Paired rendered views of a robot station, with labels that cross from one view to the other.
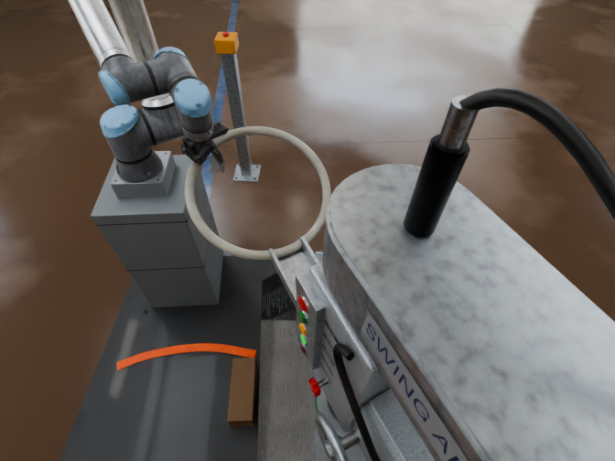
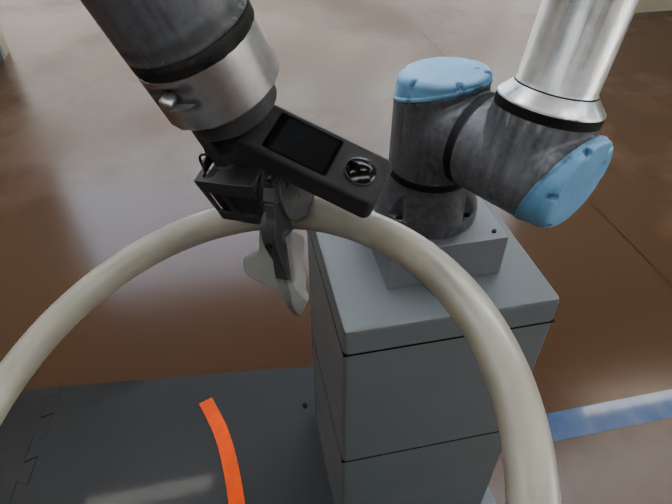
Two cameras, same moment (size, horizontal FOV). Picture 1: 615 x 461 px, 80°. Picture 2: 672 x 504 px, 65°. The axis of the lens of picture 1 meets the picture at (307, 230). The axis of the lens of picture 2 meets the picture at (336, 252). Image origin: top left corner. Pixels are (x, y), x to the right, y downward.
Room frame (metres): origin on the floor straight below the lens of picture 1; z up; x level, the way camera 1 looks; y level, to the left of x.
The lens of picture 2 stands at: (0.96, -0.04, 1.53)
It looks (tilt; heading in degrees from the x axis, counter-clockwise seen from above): 40 degrees down; 83
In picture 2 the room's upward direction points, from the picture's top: straight up
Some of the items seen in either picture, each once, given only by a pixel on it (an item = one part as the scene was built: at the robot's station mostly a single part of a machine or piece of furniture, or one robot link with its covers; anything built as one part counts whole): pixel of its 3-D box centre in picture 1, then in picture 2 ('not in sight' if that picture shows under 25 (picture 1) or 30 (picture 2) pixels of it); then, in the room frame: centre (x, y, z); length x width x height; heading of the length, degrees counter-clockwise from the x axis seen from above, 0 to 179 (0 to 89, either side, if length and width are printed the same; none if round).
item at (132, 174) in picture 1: (136, 159); (427, 185); (1.24, 0.75, 0.99); 0.19 x 0.19 x 0.10
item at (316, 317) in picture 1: (310, 325); not in sight; (0.31, -0.01, 1.35); 0.08 x 0.03 x 0.28; 28
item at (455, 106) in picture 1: (438, 175); not in sight; (0.30, -0.14, 1.76); 0.04 x 0.04 x 0.17
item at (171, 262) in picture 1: (172, 238); (402, 373); (1.24, 0.75, 0.43); 0.50 x 0.50 x 0.85; 4
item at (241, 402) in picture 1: (243, 391); not in sight; (0.54, 0.31, 0.07); 0.30 x 0.12 x 0.12; 3
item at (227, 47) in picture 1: (238, 115); not in sight; (2.25, 0.50, 0.54); 0.20 x 0.20 x 1.09; 88
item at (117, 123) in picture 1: (127, 132); (441, 118); (1.24, 0.74, 1.12); 0.17 x 0.15 x 0.18; 123
